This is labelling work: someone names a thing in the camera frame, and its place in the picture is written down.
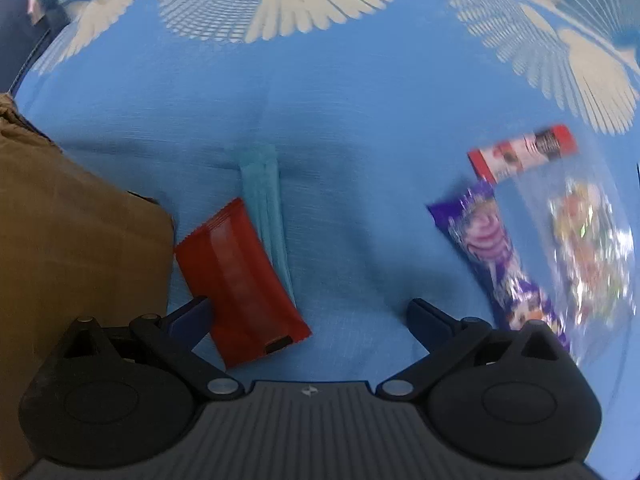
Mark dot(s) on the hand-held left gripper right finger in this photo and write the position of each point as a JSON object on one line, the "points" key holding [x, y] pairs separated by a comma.
{"points": [[425, 320]]}

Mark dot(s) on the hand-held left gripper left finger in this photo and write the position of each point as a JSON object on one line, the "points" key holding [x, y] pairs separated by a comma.
{"points": [[192, 319]]}

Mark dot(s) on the purple swirl snack packet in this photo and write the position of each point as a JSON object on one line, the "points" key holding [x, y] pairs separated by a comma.
{"points": [[490, 250]]}

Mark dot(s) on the brown cardboard box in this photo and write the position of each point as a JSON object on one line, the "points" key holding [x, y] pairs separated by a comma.
{"points": [[75, 235]]}

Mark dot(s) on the red and white snack packet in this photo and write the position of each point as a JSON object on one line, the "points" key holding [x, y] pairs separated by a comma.
{"points": [[520, 154]]}

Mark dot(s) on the light blue snack packet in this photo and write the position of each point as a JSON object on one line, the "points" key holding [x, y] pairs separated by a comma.
{"points": [[265, 200]]}

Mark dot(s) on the clear bag of colourful candies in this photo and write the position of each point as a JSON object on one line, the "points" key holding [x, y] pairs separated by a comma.
{"points": [[585, 260]]}

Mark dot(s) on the blue fan-print bedsheet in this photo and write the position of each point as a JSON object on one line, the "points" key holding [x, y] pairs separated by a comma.
{"points": [[350, 110]]}

